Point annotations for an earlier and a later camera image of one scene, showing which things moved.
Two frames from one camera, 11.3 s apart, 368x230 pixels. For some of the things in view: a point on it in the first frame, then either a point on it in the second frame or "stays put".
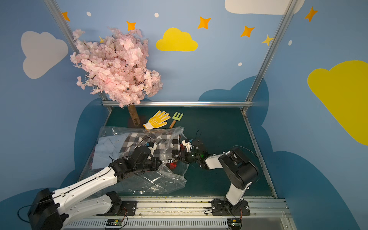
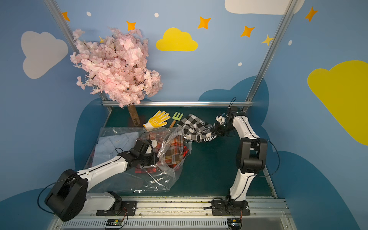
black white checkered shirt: [165, 146] -> [197, 128]
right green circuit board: [235, 223] stays put
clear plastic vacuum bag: [147, 160] stays put
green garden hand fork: [178, 118] stays put
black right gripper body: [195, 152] -> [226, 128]
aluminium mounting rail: [193, 213] stays put
